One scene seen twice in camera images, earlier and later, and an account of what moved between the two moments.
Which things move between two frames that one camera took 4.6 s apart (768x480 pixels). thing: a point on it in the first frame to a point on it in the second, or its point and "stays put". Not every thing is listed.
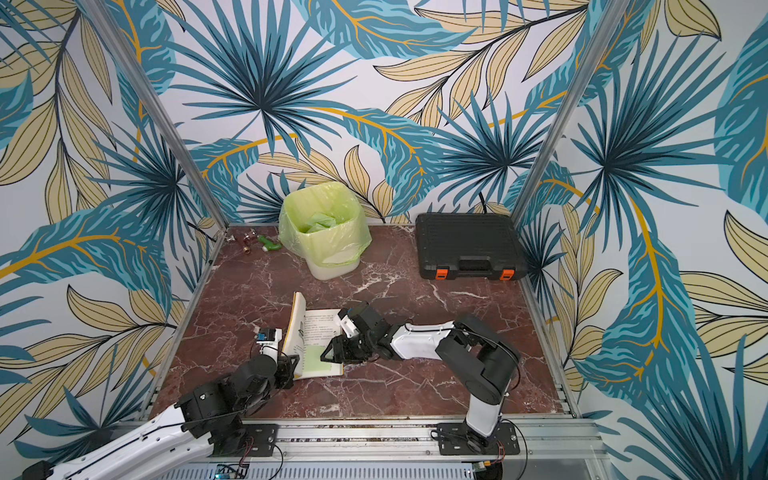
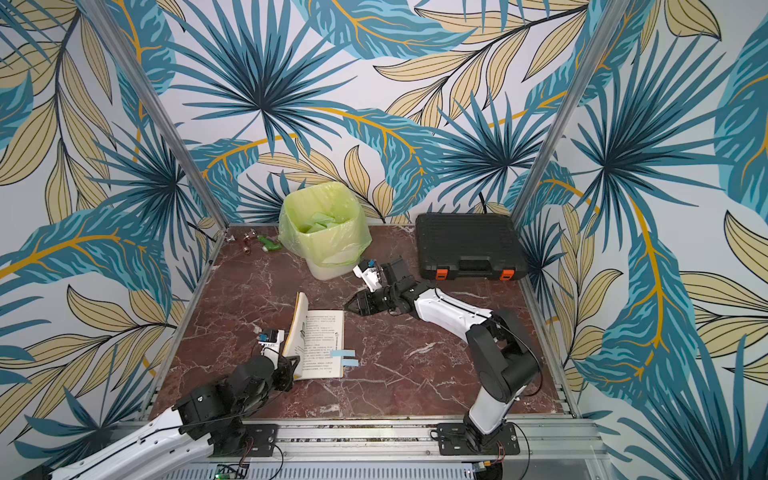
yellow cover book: [309, 335] stays put
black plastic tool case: [475, 244] stays put
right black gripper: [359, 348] to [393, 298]
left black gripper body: [283, 378] stays put
